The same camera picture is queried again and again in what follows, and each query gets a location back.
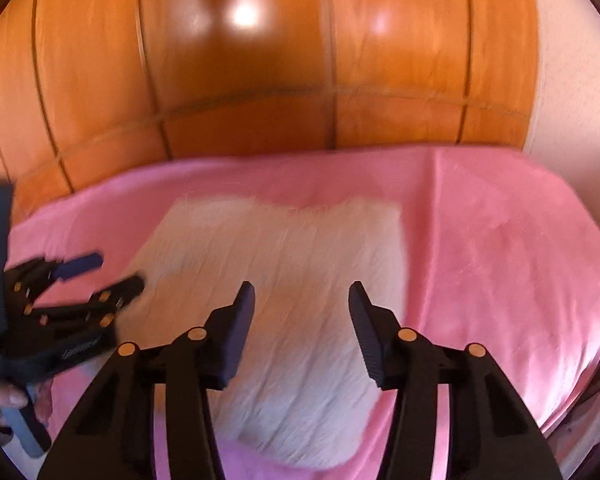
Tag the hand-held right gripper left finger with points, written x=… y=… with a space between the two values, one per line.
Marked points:
x=245 y=311

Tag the person's left hand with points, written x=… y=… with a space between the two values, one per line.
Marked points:
x=0 y=401

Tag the pink bed sheet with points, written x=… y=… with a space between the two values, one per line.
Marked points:
x=505 y=240

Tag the white knit garment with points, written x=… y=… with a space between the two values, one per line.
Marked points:
x=305 y=260

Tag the wooden wardrobe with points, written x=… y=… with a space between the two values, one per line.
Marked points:
x=255 y=85

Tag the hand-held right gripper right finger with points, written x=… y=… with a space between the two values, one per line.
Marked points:
x=360 y=316

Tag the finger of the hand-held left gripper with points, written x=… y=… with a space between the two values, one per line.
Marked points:
x=82 y=262
x=122 y=291

